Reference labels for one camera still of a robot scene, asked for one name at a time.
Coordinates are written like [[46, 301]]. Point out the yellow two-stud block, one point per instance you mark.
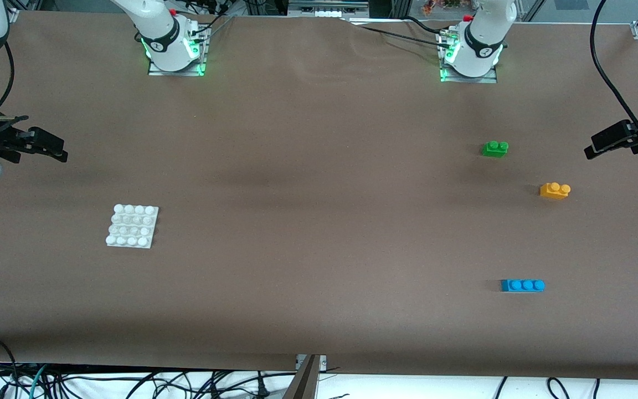
[[551, 192]]

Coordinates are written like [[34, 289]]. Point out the white power strip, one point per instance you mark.
[[327, 13]]

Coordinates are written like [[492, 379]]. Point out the brown table cover sheet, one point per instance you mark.
[[297, 249]]

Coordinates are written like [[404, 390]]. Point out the metal table post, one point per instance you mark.
[[305, 382]]

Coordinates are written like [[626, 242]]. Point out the blue three-stud block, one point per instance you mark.
[[521, 286]]

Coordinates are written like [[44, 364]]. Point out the green two-stud block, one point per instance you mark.
[[493, 151]]

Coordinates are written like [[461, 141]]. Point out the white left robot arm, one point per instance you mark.
[[482, 39]]

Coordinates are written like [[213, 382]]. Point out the white studded base plate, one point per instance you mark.
[[130, 227]]

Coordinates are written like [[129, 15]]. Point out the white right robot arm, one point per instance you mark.
[[158, 33]]

